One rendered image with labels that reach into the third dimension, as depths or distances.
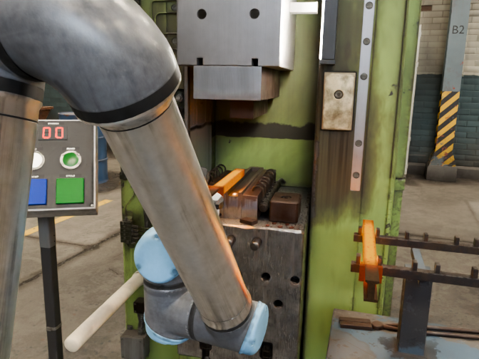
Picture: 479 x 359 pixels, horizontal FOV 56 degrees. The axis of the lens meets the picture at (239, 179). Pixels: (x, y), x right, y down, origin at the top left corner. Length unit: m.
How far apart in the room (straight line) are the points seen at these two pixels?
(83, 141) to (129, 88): 1.01
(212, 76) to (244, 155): 0.57
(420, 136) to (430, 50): 1.23
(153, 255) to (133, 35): 0.46
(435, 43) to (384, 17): 5.84
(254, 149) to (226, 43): 0.61
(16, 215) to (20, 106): 0.11
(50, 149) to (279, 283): 0.77
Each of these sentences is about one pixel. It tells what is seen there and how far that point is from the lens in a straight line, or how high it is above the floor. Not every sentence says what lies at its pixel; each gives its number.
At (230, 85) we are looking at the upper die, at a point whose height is 1.31.
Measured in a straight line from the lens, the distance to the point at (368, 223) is 1.30.
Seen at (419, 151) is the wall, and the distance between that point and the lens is 7.32.
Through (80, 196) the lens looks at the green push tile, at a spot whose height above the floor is 0.99.
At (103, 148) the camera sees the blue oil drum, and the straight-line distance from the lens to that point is 6.07.
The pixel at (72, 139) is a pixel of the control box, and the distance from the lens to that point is 1.43.
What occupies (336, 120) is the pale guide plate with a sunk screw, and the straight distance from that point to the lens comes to 1.41.
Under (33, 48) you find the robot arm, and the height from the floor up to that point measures 1.35.
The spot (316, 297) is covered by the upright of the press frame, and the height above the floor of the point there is 0.62.
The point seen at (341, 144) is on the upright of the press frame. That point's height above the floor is 1.14.
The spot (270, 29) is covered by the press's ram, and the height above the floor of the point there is 1.46.
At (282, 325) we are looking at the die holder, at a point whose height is 0.61.
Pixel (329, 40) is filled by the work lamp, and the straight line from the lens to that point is 1.40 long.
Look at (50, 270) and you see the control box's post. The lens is 1.58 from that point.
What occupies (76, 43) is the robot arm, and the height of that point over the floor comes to 1.35.
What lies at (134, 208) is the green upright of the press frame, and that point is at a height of 0.88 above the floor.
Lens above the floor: 1.32
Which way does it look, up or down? 12 degrees down
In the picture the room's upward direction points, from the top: 1 degrees clockwise
